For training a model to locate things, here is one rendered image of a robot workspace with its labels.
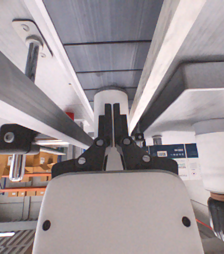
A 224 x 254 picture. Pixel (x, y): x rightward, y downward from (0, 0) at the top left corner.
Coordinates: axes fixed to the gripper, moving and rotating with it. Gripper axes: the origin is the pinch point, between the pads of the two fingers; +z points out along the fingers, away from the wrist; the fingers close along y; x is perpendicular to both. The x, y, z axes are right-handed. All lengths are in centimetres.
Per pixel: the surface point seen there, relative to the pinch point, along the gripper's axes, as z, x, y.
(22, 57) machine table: 11.3, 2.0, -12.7
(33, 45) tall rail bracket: 9.1, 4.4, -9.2
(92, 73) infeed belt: 5.8, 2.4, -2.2
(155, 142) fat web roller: 18.5, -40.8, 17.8
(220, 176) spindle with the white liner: -0.6, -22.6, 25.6
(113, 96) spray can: 5.4, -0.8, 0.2
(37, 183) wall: 149, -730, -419
